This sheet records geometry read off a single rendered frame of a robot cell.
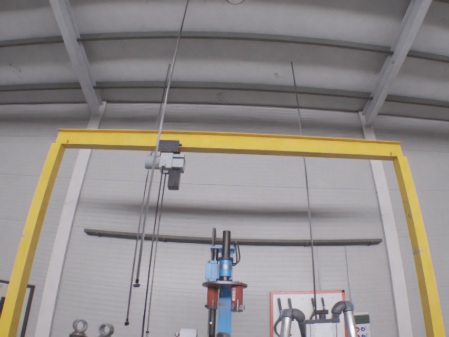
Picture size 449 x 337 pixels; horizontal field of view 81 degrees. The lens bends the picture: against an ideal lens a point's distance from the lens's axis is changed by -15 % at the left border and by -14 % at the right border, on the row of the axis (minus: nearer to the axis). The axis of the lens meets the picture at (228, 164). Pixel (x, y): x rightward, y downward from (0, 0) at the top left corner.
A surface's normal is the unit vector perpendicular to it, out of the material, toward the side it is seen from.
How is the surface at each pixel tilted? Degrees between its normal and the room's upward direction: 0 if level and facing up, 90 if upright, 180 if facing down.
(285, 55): 173
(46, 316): 90
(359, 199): 90
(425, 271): 90
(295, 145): 90
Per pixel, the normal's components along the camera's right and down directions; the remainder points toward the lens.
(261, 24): -0.03, 0.80
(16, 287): 0.02, -0.50
